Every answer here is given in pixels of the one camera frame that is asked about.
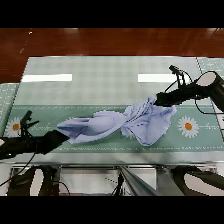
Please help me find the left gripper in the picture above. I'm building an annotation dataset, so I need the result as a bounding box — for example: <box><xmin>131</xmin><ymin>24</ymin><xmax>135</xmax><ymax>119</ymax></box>
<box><xmin>40</xmin><ymin>129</ymin><xmax>70</xmax><ymax>155</ymax></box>

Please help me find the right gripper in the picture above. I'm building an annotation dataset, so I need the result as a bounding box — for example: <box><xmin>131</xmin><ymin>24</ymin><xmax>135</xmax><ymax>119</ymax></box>
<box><xmin>154</xmin><ymin>90</ymin><xmax>184</xmax><ymax>108</ymax></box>

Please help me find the light blue shirt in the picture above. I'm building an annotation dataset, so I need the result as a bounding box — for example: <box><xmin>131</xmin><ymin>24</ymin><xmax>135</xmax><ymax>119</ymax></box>
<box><xmin>55</xmin><ymin>96</ymin><xmax>178</xmax><ymax>147</ymax></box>

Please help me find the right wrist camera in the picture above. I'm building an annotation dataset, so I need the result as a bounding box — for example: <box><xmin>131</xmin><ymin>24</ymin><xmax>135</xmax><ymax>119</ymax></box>
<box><xmin>168</xmin><ymin>64</ymin><xmax>188</xmax><ymax>89</ymax></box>

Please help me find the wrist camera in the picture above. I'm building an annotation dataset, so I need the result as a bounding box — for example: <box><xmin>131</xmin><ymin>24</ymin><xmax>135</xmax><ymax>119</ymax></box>
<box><xmin>19</xmin><ymin>110</ymin><xmax>40</xmax><ymax>138</ymax></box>
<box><xmin>168</xmin><ymin>64</ymin><xmax>188</xmax><ymax>89</ymax></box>

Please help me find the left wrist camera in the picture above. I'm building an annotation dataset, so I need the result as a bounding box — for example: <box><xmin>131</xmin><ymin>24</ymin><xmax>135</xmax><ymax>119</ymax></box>
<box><xmin>19</xmin><ymin>110</ymin><xmax>40</xmax><ymax>138</ymax></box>

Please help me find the black cable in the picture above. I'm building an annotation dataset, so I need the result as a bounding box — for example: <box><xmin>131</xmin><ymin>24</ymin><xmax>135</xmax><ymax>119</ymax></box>
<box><xmin>0</xmin><ymin>151</ymin><xmax>37</xmax><ymax>188</ymax></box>
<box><xmin>194</xmin><ymin>97</ymin><xmax>221</xmax><ymax>116</ymax></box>

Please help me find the silver frame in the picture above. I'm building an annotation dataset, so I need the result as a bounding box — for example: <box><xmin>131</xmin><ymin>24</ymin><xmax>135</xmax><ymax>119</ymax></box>
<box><xmin>0</xmin><ymin>161</ymin><xmax>224</xmax><ymax>197</ymax></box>

